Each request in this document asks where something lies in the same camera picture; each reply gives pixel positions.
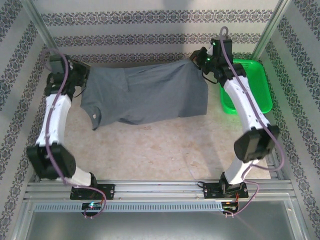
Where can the gray t-shirt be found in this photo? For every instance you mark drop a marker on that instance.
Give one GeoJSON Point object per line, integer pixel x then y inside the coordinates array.
{"type": "Point", "coordinates": [150, 95]}

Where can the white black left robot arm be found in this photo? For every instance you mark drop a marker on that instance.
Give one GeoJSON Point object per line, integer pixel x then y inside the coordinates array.
{"type": "Point", "coordinates": [53, 120]}

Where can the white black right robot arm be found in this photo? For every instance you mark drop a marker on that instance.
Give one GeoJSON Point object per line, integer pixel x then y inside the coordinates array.
{"type": "Point", "coordinates": [247, 105]}

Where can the green plastic basket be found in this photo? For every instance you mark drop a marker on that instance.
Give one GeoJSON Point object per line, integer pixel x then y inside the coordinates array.
{"type": "Point", "coordinates": [257, 82]}

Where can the left controller board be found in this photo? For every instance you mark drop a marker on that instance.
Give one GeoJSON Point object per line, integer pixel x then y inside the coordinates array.
{"type": "Point", "coordinates": [92, 206]}

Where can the controller board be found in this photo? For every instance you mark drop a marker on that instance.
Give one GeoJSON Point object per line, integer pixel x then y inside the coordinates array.
{"type": "Point", "coordinates": [92, 206]}
{"type": "Point", "coordinates": [230, 206]}

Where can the right controller board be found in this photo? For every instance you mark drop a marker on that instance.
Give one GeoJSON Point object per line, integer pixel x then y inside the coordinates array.
{"type": "Point", "coordinates": [230, 206]}

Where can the metal sheet panel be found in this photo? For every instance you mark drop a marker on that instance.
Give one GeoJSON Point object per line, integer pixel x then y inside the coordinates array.
{"type": "Point", "coordinates": [160, 225]}

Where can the aluminium frame post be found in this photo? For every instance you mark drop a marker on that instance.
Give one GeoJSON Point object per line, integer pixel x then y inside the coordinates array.
{"type": "Point", "coordinates": [271, 27]}
{"type": "Point", "coordinates": [41, 25]}

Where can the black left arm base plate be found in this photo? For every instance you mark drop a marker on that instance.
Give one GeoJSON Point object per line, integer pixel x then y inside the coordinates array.
{"type": "Point", "coordinates": [107, 190]}

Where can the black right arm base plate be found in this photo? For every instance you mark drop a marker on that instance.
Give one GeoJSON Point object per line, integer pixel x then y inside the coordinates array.
{"type": "Point", "coordinates": [211, 191]}

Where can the aluminium mounting rail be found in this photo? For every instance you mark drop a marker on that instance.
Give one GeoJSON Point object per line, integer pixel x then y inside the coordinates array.
{"type": "Point", "coordinates": [157, 190]}

